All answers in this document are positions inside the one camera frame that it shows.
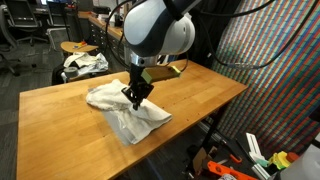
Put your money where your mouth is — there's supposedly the white plastic bracket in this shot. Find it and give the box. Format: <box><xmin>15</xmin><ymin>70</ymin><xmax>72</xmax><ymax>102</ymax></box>
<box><xmin>245</xmin><ymin>132</ymin><xmax>272</xmax><ymax>180</ymax></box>

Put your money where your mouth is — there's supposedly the black bottle red top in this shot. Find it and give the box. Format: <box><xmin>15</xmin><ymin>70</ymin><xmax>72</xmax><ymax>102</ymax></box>
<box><xmin>114</xmin><ymin>4</ymin><xmax>125</xmax><ymax>28</ymax></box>

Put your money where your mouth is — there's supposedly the white plastic container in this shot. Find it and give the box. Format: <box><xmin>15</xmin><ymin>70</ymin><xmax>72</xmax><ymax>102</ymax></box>
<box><xmin>279</xmin><ymin>143</ymin><xmax>320</xmax><ymax>180</ymax></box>

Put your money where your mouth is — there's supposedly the teal plastic piece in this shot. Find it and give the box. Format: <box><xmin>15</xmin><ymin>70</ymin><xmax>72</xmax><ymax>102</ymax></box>
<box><xmin>256</xmin><ymin>158</ymin><xmax>270</xmax><ymax>168</ymax></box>

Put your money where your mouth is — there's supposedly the round wooden side table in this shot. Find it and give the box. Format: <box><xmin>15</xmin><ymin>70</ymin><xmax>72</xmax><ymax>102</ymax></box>
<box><xmin>60</xmin><ymin>41</ymin><xmax>100</xmax><ymax>55</ymax></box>

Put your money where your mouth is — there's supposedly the black box device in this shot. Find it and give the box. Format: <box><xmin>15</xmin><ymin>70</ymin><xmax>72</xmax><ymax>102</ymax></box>
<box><xmin>91</xmin><ymin>5</ymin><xmax>112</xmax><ymax>16</ymax></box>

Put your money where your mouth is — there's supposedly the silver aluminium rail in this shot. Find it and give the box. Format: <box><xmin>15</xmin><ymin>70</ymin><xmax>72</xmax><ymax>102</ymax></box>
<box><xmin>196</xmin><ymin>120</ymin><xmax>228</xmax><ymax>142</ymax></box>

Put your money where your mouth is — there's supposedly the crumpled white cloth pile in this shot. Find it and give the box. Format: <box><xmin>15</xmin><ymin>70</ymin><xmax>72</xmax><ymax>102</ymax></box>
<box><xmin>63</xmin><ymin>52</ymin><xmax>110</xmax><ymax>77</ymax></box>

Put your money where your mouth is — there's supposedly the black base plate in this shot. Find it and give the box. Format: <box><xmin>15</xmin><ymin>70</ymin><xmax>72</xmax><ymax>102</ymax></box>
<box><xmin>213</xmin><ymin>131</ymin><xmax>284</xmax><ymax>180</ymax></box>

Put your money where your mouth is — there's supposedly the tan wrist camera box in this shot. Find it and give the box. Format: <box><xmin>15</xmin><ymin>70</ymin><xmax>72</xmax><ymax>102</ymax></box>
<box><xmin>140</xmin><ymin>65</ymin><xmax>182</xmax><ymax>84</ymax></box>

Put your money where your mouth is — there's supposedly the small cardboard box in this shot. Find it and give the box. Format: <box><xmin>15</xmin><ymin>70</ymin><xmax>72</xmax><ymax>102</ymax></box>
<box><xmin>192</xmin><ymin>146</ymin><xmax>210</xmax><ymax>173</ymax></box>

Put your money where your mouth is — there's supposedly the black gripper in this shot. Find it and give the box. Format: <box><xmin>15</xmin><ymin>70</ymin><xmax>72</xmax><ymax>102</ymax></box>
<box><xmin>121</xmin><ymin>63</ymin><xmax>155</xmax><ymax>111</ymax></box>

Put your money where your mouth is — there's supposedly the black table leg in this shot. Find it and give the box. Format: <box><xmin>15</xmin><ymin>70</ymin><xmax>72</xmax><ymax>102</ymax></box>
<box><xmin>184</xmin><ymin>103</ymin><xmax>234</xmax><ymax>174</ymax></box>

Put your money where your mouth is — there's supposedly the white towel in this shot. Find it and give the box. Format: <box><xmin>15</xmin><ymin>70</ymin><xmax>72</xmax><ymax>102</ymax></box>
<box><xmin>85</xmin><ymin>78</ymin><xmax>174</xmax><ymax>146</ymax></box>

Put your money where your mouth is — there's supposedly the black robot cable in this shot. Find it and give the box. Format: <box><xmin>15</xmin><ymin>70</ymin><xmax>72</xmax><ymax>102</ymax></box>
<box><xmin>104</xmin><ymin>0</ymin><xmax>320</xmax><ymax>71</ymax></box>

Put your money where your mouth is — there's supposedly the red round cap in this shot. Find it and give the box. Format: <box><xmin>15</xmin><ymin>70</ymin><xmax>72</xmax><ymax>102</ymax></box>
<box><xmin>285</xmin><ymin>151</ymin><xmax>300</xmax><ymax>164</ymax></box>

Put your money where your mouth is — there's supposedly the black office chair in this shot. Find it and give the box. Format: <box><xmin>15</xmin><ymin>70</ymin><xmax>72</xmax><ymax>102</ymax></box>
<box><xmin>0</xmin><ymin>3</ymin><xmax>22</xmax><ymax>77</ymax></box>
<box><xmin>5</xmin><ymin>0</ymin><xmax>50</xmax><ymax>47</ymax></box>
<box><xmin>45</xmin><ymin>0</ymin><xmax>73</xmax><ymax>51</ymax></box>

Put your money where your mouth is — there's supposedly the grey tape roll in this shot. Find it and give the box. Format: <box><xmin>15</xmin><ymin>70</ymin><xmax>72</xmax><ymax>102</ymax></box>
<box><xmin>63</xmin><ymin>66</ymin><xmax>80</xmax><ymax>80</ymax></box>

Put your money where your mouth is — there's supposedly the yellow red small tool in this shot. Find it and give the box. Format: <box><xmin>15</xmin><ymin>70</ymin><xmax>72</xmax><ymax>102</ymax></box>
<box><xmin>72</xmin><ymin>40</ymin><xmax>89</xmax><ymax>50</ymax></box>

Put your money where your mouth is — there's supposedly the grey workbench wooden top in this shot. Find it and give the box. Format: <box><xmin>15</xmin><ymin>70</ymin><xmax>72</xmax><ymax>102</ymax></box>
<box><xmin>78</xmin><ymin>11</ymin><xmax>132</xmax><ymax>73</ymax></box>

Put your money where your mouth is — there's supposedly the yellow green plastic object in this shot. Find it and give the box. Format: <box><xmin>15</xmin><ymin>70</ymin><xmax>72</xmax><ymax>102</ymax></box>
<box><xmin>268</xmin><ymin>150</ymin><xmax>292</xmax><ymax>170</ymax></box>

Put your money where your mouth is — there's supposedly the white paper cup stack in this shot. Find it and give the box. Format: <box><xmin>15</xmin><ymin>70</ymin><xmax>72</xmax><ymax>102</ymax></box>
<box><xmin>107</xmin><ymin>11</ymin><xmax>117</xmax><ymax>28</ymax></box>

